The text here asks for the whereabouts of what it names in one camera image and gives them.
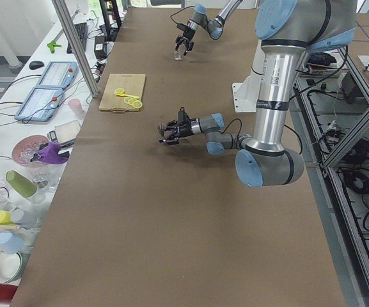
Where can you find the yellow plastic spoon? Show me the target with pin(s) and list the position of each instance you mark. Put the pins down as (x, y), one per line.
(131, 96)

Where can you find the purple cloth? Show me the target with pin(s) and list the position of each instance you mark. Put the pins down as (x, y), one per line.
(49, 153)

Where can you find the far teach pendant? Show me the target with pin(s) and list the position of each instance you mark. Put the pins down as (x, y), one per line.
(58, 74)

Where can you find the green tumbler cup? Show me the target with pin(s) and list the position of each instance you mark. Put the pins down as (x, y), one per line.
(21, 184)

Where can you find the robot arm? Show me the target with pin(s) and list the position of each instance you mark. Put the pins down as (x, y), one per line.
(286, 29)
(214, 27)

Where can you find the near teach pendant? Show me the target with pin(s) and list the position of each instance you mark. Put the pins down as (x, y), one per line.
(40, 104)

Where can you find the white green-rimmed bowl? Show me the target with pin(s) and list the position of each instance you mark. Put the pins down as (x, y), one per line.
(10, 267)

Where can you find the wooden cutting board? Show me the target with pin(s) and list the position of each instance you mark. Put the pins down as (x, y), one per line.
(132, 83)

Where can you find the yellow cup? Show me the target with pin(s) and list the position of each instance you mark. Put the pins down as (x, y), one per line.
(5, 217)

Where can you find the pink bowl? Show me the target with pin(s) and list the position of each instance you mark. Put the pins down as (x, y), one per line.
(25, 149)

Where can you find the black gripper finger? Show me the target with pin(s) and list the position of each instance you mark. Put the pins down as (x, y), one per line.
(178, 42)
(171, 139)
(171, 125)
(188, 47)

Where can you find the black computer mouse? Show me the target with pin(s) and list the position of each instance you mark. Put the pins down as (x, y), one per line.
(33, 65)

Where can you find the steel jigger measuring cup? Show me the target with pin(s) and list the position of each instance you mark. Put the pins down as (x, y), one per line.
(161, 128)

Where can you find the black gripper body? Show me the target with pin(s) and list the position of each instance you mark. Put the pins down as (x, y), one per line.
(185, 128)
(188, 32)

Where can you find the black keyboard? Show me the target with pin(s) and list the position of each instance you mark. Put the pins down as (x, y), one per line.
(81, 30)

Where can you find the pink cup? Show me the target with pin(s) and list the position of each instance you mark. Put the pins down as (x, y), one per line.
(76, 106)

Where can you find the clear glass shaker cup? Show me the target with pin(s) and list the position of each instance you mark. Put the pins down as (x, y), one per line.
(178, 55)

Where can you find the clear wine glass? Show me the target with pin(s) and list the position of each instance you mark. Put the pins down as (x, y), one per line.
(45, 176)

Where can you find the teach pendant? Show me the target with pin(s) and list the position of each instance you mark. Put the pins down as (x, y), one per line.
(40, 104)
(58, 74)

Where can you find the aluminium frame post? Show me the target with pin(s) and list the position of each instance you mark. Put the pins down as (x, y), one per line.
(69, 30)

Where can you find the light blue cup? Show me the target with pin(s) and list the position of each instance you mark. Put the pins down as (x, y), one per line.
(11, 242)

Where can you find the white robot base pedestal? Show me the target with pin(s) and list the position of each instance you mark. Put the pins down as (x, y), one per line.
(245, 94)

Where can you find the lemon slice on spoon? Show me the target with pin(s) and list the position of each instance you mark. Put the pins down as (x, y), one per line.
(119, 91)

